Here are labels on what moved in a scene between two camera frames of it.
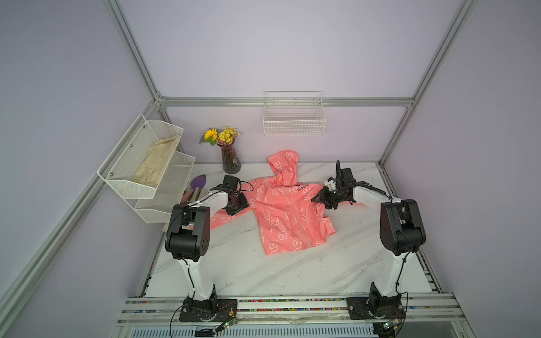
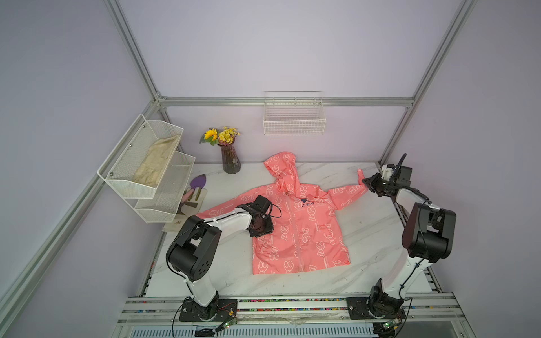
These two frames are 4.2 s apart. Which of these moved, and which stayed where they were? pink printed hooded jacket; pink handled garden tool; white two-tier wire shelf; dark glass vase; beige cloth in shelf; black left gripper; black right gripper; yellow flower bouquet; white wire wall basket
Moved: pink printed hooded jacket; black right gripper; black left gripper
Stayed: dark glass vase; white wire wall basket; beige cloth in shelf; white two-tier wire shelf; yellow flower bouquet; pink handled garden tool
